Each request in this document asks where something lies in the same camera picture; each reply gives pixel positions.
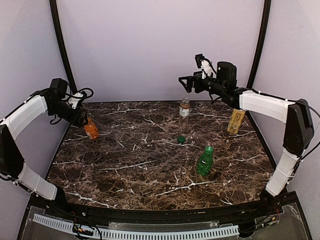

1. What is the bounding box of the orange juice bottle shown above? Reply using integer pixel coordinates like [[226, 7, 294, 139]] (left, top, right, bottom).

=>
[[84, 117, 99, 140]]

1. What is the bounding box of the brown drink bottle white label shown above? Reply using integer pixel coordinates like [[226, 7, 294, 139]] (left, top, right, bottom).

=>
[[178, 97, 191, 128]]

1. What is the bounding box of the dark green bottle cap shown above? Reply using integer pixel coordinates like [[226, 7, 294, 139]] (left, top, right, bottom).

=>
[[177, 135, 186, 144]]

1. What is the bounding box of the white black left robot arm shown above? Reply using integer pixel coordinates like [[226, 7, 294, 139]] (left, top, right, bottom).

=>
[[0, 78, 94, 204]]

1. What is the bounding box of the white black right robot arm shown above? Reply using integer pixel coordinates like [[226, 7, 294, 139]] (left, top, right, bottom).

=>
[[178, 58, 315, 198]]

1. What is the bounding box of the beige label tea bottle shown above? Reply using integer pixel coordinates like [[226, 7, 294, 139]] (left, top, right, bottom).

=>
[[227, 108, 246, 135]]

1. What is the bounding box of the green plastic soda bottle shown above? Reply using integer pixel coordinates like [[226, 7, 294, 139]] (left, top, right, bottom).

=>
[[196, 146, 214, 176]]

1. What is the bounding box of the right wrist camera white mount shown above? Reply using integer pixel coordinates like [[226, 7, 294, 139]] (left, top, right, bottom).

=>
[[195, 53, 216, 80]]

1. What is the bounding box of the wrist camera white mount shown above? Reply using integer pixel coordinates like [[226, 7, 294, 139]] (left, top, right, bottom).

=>
[[195, 53, 216, 80], [66, 87, 94, 110]]

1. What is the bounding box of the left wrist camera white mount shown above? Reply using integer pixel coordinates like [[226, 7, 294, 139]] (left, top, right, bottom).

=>
[[66, 87, 94, 110]]

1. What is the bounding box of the black front table rail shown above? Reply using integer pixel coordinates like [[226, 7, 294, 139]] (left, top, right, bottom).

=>
[[44, 192, 298, 228]]

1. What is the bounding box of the black right frame post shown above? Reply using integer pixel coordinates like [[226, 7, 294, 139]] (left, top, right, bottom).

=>
[[246, 0, 272, 89]]

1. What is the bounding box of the black frame post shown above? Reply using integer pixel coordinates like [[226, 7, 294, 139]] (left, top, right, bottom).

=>
[[49, 0, 78, 94], [246, 0, 272, 89]]

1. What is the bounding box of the black left frame post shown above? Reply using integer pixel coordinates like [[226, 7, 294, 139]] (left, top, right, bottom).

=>
[[49, 0, 78, 94]]

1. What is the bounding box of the white slotted cable duct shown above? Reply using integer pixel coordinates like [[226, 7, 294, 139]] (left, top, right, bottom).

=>
[[32, 213, 240, 240]]

